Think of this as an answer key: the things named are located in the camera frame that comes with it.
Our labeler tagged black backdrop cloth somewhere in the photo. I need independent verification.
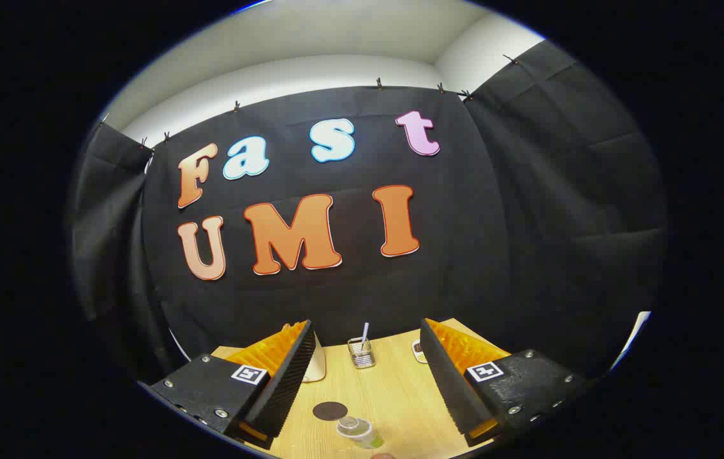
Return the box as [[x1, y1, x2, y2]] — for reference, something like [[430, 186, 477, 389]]
[[67, 40, 669, 383]]

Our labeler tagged clear plastic juice bottle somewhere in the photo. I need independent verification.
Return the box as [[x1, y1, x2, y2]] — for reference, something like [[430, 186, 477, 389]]
[[336, 416, 385, 451]]

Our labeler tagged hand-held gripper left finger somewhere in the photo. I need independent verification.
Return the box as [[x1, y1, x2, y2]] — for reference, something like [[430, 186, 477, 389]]
[[145, 320, 317, 449]]

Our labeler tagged metal wire holder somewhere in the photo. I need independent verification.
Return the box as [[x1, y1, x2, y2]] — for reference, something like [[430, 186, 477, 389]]
[[347, 337, 377, 370]]

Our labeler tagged white toaster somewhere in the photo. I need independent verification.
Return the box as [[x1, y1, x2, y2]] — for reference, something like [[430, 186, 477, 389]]
[[301, 331, 327, 384]]

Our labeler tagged wooden table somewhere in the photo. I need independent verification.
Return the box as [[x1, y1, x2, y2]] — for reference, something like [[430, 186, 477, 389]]
[[209, 317, 510, 459]]

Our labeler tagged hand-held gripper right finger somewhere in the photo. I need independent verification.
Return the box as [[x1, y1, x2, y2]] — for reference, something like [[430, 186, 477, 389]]
[[420, 318, 590, 448]]

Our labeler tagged dark round coaster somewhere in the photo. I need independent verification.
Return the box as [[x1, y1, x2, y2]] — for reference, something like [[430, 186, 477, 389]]
[[313, 402, 349, 422]]

